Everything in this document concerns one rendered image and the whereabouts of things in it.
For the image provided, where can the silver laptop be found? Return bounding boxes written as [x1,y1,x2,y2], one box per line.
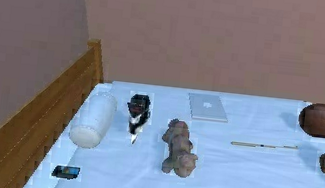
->
[186,92,232,124]

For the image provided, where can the black mobile phone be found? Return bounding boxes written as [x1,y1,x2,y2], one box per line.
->
[50,164,81,182]

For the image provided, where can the thin tan stick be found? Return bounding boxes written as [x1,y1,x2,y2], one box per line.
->
[231,139,300,153]

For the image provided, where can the brown ball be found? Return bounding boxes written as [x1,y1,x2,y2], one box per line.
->
[296,100,325,139]

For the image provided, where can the black and white toy figure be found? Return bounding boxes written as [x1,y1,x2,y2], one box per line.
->
[122,92,153,147]

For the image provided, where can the wooden bed with pale sheet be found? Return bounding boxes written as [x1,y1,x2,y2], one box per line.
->
[0,29,325,188]

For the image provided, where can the multicolored clay toy figure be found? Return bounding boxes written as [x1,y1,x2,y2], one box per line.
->
[157,117,203,180]

